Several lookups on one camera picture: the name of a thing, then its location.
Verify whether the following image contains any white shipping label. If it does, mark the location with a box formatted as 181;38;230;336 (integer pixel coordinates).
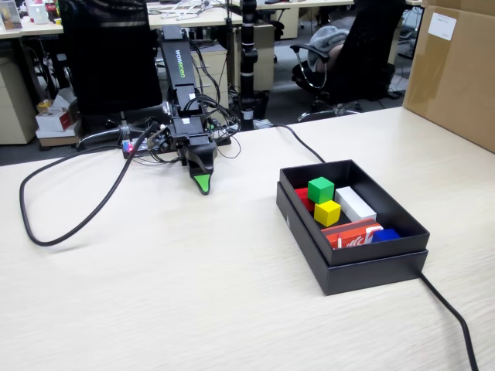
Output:
428;12;458;41

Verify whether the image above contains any beige tall drawer cabinet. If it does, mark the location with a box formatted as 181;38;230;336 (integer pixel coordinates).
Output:
0;57;39;146

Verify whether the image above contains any black mesh office chair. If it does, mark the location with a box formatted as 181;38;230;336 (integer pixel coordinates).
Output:
56;0;171;151

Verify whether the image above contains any thick black power cable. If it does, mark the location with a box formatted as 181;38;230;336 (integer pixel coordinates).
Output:
251;123;480;371

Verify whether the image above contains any white folding stand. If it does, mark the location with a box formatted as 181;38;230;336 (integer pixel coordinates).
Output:
159;1;214;21

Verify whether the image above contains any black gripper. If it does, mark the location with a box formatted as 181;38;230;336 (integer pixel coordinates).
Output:
169;116;218;196

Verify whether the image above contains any beige office desk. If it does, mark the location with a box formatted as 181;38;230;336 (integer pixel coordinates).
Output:
0;6;234;40

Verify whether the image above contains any beige plain cabinet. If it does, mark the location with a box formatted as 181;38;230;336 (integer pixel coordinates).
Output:
231;23;277;92

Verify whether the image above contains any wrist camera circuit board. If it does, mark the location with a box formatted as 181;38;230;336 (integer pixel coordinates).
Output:
146;128;173;155

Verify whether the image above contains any grey cloth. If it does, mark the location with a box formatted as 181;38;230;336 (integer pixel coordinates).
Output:
309;25;351;73

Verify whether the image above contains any orange red card box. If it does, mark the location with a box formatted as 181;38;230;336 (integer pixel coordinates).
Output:
320;218;384;251

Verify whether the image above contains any black chrome-armed office chair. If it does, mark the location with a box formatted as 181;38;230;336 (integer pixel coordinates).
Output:
289;0;408;123

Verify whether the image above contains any white rectangular box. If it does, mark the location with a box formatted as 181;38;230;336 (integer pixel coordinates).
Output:
334;185;378;224

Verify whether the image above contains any framed picture card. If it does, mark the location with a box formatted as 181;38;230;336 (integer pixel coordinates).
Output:
0;0;24;32

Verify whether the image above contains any electronics board red LED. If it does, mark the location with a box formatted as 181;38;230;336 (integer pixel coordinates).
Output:
121;138;151;160

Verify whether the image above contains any white red cardboard box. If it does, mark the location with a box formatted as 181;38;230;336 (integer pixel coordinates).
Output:
35;107;81;133

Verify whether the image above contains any black cardboard box tray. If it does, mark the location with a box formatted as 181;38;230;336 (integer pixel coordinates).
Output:
278;158;432;267

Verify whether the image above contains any large brown cardboard box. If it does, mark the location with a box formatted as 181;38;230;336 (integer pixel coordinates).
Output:
401;0;495;154

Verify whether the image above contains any blue wooden cube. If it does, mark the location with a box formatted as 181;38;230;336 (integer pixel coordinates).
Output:
370;228;402;245

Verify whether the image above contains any thick black sleeved camera cable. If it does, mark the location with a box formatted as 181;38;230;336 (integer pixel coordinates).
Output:
19;121;160;248

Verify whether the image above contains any yellow wooden cube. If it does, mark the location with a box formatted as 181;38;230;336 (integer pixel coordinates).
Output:
313;199;343;228

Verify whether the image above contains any green wooden cube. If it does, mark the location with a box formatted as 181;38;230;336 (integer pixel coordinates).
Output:
307;176;336;205

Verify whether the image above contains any black cardboard box lid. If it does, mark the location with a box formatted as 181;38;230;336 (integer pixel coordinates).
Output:
275;182;429;297

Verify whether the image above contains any red wooden cube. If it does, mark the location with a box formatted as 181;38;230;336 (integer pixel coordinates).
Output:
294;187;316;213

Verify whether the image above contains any electronics board green LED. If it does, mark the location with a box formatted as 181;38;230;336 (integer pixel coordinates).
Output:
210;120;241;147

